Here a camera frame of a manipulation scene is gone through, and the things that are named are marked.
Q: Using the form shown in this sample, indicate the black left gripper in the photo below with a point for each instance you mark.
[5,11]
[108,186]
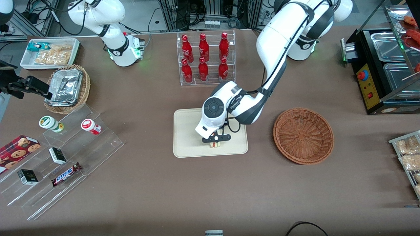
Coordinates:
[225,124]

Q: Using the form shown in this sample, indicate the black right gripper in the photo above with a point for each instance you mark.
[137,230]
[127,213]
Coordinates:
[15,87]

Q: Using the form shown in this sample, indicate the triangular sandwich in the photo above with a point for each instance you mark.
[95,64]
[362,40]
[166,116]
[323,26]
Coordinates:
[216,145]

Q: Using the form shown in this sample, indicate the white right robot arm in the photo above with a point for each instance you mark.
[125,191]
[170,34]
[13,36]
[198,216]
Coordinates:
[98,13]

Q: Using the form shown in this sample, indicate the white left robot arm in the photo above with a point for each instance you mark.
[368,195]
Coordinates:
[279,32]

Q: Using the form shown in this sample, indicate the white rectangular snack tray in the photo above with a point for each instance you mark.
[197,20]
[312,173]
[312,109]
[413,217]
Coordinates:
[26,62]

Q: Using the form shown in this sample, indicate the beige plastic tray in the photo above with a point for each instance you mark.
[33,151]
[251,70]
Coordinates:
[187,137]

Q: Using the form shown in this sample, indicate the light wicker basket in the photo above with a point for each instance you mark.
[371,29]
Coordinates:
[84,88]

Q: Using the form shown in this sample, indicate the brown wicker basket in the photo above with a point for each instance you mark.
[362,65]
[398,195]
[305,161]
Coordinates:
[303,136]

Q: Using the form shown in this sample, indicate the aluminium foil container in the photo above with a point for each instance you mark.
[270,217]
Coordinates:
[65,87]

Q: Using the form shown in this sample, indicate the clear bag of chips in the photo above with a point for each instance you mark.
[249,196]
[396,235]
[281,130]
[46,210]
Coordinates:
[54,55]

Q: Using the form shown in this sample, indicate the green lid cup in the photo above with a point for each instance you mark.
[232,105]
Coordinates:
[49,123]

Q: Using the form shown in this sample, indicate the green snack packet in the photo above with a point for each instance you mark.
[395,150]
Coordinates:
[37,46]

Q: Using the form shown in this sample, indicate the clear acrylic bottle rack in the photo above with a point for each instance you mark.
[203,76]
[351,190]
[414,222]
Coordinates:
[210,82]

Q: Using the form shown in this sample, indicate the red lid cup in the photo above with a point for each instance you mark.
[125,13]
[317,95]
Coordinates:
[90,126]

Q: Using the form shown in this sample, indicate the red cookie box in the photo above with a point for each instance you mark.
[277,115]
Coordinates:
[16,150]

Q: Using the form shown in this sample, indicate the small black box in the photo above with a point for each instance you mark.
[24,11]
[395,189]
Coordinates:
[28,177]
[57,155]

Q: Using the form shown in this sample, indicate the red cola bottle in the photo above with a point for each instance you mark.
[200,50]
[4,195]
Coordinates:
[203,47]
[186,72]
[187,49]
[203,70]
[223,70]
[224,46]

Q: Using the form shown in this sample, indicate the clear acrylic stepped shelf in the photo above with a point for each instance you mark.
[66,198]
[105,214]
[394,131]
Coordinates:
[98,147]

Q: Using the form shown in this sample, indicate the small grey device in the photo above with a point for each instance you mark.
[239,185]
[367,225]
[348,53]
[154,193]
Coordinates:
[214,233]

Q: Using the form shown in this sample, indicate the Snickers chocolate bar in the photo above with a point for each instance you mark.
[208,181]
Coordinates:
[65,174]

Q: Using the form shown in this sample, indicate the white power strip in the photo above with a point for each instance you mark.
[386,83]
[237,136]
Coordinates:
[210,23]

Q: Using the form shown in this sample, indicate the black food warmer machine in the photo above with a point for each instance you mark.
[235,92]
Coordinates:
[367,82]

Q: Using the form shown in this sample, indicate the clear bag of snacks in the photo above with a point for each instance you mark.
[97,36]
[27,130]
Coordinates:
[407,146]
[410,162]

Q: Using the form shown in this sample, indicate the steel food pan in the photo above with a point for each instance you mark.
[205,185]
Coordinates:
[387,46]
[398,77]

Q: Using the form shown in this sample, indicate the red sausage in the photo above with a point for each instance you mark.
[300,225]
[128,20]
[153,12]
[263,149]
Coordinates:
[411,20]
[414,37]

